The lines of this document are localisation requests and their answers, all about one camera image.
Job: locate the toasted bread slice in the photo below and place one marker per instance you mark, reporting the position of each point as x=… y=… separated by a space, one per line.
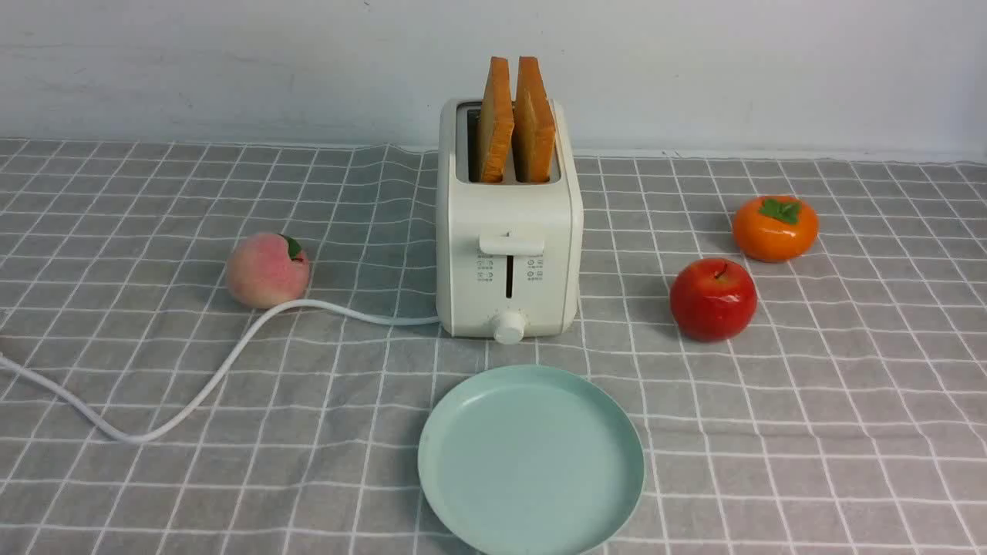
x=535 y=128
x=495 y=125

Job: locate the white two-slot toaster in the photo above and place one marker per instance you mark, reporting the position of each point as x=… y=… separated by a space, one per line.
x=508 y=254

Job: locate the light green round plate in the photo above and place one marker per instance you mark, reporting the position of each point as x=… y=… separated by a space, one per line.
x=528 y=459

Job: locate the red apple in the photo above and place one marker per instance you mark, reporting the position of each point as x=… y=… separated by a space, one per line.
x=713 y=299

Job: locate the pink peach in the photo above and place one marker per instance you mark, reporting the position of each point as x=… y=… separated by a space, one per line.
x=267 y=269

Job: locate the orange persimmon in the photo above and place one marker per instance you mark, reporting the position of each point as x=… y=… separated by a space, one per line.
x=775 y=228

